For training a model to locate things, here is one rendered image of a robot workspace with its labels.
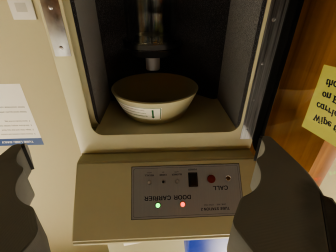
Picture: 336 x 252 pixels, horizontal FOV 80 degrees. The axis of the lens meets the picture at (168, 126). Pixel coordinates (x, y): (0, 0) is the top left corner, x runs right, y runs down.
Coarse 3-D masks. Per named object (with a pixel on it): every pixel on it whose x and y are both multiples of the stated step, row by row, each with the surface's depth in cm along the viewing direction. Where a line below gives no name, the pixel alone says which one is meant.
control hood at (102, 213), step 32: (96, 160) 36; (128, 160) 36; (160, 160) 36; (192, 160) 36; (224, 160) 36; (96, 192) 34; (128, 192) 34; (96, 224) 33; (128, 224) 33; (160, 224) 33; (192, 224) 34; (224, 224) 34
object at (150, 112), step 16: (128, 80) 46; (144, 80) 48; (160, 80) 49; (176, 80) 48; (192, 80) 44; (128, 96) 46; (144, 96) 49; (160, 96) 49; (176, 96) 48; (192, 96) 38; (128, 112) 39; (144, 112) 36; (160, 112) 36; (176, 112) 38
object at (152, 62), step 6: (138, 54) 36; (144, 54) 35; (150, 54) 35; (156, 54) 35; (162, 54) 36; (168, 54) 37; (150, 60) 38; (156, 60) 39; (150, 66) 39; (156, 66) 39
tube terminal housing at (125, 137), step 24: (72, 24) 29; (264, 24) 27; (72, 48) 28; (72, 72) 30; (72, 96) 32; (72, 120) 34; (120, 120) 40; (192, 120) 40; (216, 120) 40; (96, 144) 37; (120, 144) 37; (144, 144) 37; (168, 144) 37; (192, 144) 38; (216, 144) 38; (240, 144) 38
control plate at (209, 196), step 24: (144, 168) 35; (168, 168) 36; (192, 168) 36; (216, 168) 36; (144, 192) 34; (168, 192) 35; (192, 192) 35; (216, 192) 35; (240, 192) 35; (144, 216) 34; (168, 216) 34; (192, 216) 34
